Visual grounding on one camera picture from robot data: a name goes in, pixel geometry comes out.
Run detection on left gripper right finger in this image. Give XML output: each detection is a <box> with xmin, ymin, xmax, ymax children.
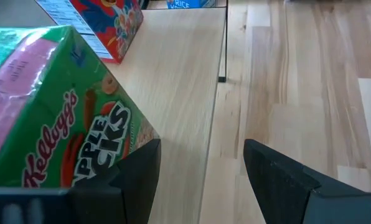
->
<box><xmin>243</xmin><ymin>139</ymin><xmax>371</xmax><ymax>224</ymax></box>

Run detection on green Apple Jacks cereal box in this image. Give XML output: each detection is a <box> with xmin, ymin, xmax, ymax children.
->
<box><xmin>0</xmin><ymin>25</ymin><xmax>160</xmax><ymax>189</ymax></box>

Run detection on blue Rice Krispies cereal box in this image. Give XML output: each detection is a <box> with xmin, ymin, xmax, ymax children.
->
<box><xmin>166</xmin><ymin>0</ymin><xmax>217</xmax><ymax>9</ymax></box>

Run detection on wooden shelf black metal frame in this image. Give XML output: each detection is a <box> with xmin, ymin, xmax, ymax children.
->
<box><xmin>103</xmin><ymin>6</ymin><xmax>229</xmax><ymax>224</ymax></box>

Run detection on red Froot Loops cereal box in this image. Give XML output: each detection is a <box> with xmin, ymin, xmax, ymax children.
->
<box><xmin>34</xmin><ymin>0</ymin><xmax>144</xmax><ymax>65</ymax></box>

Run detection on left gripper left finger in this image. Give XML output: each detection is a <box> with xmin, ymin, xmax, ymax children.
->
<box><xmin>70</xmin><ymin>139</ymin><xmax>162</xmax><ymax>224</ymax></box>

